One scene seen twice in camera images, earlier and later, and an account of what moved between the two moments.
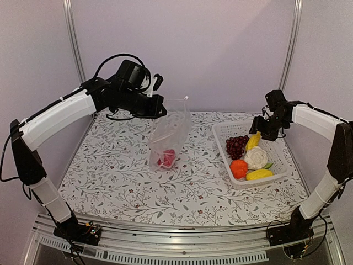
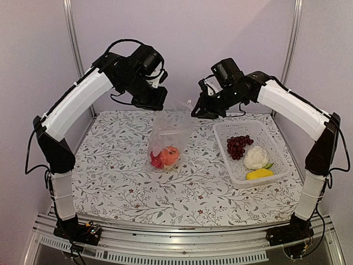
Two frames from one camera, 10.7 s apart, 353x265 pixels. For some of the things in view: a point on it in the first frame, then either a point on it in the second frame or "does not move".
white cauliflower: [256, 158] does not move
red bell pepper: [169, 157] -> [156, 161]
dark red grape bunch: [235, 146] does not move
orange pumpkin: [239, 168] -> [170, 155]
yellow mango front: [258, 174] does not move
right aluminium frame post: [297, 20] does not move
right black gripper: [258, 126] -> [206, 111]
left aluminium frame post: [68, 11] does not move
